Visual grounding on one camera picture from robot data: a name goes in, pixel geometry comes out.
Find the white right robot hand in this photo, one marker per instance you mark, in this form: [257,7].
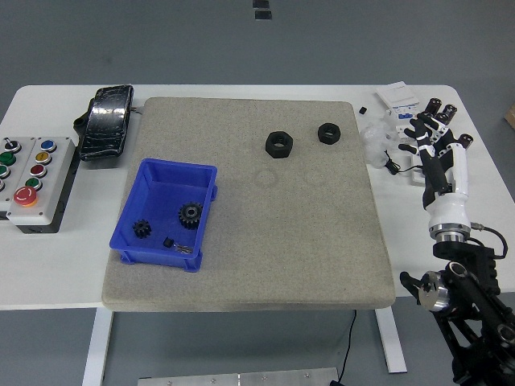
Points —
[458,189]

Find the large black gear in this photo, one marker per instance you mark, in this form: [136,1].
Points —
[189,219]

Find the small black gear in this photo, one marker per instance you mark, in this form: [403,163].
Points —
[141,229]

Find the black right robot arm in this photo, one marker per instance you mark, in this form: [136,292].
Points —
[475,289]

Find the brown cardboard box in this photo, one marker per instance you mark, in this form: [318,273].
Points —
[511,114]

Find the white cardboard box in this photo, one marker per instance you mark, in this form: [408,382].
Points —
[398,94]

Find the small black hex nut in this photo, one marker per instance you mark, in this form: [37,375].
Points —
[324,137]

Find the large black hex nut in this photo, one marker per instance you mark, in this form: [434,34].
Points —
[273,149]

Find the black control box base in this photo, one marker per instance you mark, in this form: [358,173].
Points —
[61,213]

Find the grey five-button control box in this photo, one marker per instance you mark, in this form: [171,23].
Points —
[52,189]

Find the white square plate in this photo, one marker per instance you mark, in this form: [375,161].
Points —
[416,177]

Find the black cylindrical capacitor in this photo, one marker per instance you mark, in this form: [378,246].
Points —
[466,138]
[450,112]
[442,117]
[433,105]

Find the white circuit breaker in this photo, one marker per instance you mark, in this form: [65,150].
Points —
[398,120]

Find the clear plastic bag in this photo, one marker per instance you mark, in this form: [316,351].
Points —
[374,138]

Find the small black cube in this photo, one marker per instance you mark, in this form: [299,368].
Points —
[363,109]

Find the white table leg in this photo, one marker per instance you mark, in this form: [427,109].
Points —
[392,342]
[96,346]

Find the grey-brown foam mat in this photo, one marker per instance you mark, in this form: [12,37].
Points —
[249,257]

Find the black floor marker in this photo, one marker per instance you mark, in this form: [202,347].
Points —
[261,3]
[263,15]

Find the small metal screws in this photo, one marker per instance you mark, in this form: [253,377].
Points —
[184,249]

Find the blue plastic bin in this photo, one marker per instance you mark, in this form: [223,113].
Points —
[169,193]

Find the silver metal plate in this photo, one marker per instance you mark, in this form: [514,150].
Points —
[237,378]

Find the tiny black plastic piece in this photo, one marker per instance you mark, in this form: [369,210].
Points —
[167,242]

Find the blue push button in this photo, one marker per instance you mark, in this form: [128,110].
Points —
[47,145]

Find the yellow push button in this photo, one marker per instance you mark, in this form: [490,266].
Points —
[42,156]

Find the red push button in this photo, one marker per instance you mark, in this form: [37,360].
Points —
[37,169]

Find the green push button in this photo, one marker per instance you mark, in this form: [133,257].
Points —
[33,183]
[3,171]
[6,157]

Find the red emergency stop button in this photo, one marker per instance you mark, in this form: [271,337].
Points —
[25,196]

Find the grey selector-switch control box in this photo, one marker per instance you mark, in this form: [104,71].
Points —
[12,193]

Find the black selector switch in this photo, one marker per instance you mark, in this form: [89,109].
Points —
[10,144]

